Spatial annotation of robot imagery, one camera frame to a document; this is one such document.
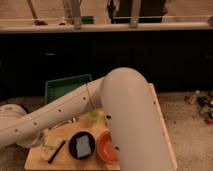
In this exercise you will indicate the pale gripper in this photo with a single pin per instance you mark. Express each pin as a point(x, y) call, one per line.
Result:
point(49, 140)

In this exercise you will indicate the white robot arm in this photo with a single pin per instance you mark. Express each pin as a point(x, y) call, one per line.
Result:
point(137, 129)

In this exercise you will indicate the green plastic tray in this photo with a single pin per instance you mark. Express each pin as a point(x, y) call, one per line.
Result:
point(57, 88)

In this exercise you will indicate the blue sponge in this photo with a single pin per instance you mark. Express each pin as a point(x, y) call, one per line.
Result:
point(83, 146)

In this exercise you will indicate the green plastic cup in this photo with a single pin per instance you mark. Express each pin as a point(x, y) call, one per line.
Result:
point(93, 115)

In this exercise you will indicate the orange bowl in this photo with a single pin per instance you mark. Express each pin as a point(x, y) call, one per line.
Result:
point(105, 148)

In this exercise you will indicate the green box on shelf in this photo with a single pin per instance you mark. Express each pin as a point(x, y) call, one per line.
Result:
point(87, 19)

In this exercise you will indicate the small brush with wooden handle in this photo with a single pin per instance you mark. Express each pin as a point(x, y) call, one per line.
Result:
point(65, 122)

